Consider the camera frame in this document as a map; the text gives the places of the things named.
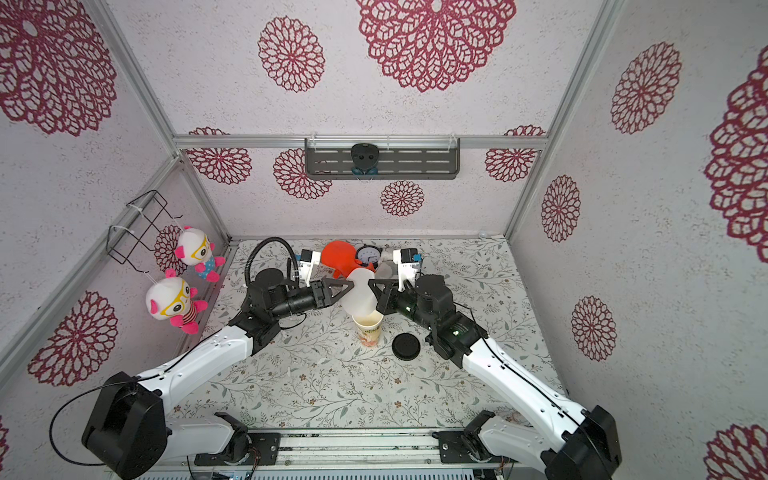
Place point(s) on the pink white doll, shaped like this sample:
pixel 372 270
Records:
pixel 194 249
pixel 174 299

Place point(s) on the black cup lid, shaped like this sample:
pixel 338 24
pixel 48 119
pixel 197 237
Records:
pixel 406 347

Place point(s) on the black wire basket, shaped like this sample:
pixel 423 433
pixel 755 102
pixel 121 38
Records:
pixel 145 241

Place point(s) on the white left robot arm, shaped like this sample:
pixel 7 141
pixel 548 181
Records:
pixel 129 429

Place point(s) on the grey metal wall shelf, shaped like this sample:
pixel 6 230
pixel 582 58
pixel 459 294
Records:
pixel 420 161

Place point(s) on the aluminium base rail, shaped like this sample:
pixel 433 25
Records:
pixel 376 453

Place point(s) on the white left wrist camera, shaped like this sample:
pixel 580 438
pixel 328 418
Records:
pixel 307 261

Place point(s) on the small round clock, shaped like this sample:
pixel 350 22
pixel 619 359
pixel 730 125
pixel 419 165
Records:
pixel 369 256

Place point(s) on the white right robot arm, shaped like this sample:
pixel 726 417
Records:
pixel 563 440

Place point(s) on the lower pink white doll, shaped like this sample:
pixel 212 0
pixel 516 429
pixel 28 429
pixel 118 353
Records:
pixel 174 299

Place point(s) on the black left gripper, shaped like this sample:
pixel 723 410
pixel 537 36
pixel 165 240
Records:
pixel 323 293

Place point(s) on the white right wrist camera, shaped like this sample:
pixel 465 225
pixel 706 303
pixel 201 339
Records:
pixel 408 262

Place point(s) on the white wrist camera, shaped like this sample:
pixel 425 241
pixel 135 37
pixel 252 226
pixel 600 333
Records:
pixel 307 261
pixel 408 262

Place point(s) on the black object on shelf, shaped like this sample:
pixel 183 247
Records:
pixel 365 159

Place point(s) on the upper pink white doll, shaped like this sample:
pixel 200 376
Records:
pixel 194 249

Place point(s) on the orange plastic toy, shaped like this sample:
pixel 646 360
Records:
pixel 340 256

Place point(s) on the paper milk tea cup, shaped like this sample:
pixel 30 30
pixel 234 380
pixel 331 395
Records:
pixel 368 328

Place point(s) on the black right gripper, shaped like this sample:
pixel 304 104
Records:
pixel 398 297

